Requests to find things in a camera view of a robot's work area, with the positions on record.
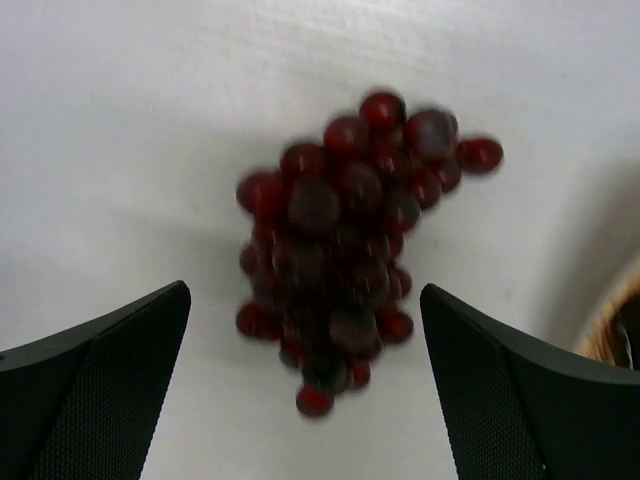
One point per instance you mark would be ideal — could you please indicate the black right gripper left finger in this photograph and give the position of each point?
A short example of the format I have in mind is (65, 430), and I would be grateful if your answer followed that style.
(84, 403)

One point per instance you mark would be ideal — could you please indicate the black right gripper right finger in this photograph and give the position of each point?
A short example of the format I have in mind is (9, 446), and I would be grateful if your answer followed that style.
(516, 407)

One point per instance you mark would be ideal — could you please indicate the red fake grape bunch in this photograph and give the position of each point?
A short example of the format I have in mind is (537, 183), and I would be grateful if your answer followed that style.
(329, 225)

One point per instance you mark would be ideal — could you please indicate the triangular woven bamboo basket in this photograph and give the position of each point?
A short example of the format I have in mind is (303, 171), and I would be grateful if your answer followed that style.
(602, 337)

